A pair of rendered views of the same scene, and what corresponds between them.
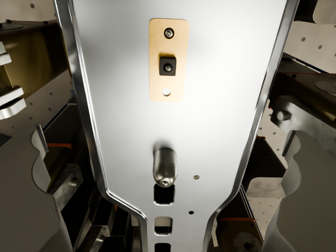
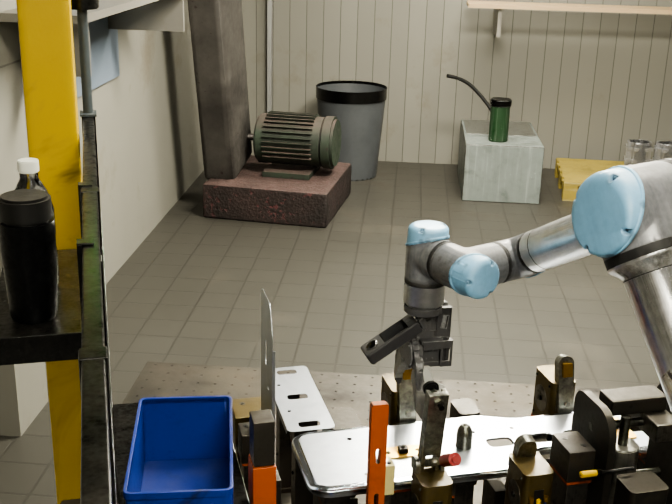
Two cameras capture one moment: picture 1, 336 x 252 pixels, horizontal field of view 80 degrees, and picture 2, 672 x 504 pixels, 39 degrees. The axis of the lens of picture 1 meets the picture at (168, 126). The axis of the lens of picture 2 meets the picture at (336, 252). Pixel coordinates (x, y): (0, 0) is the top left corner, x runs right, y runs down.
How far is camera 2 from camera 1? 1.80 m
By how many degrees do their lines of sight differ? 65
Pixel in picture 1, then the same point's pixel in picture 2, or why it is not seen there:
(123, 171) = (488, 460)
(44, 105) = not seen: outside the picture
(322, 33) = not seen: hidden behind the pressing
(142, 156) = (469, 454)
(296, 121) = (406, 405)
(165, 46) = (394, 452)
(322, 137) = (405, 390)
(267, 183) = (462, 408)
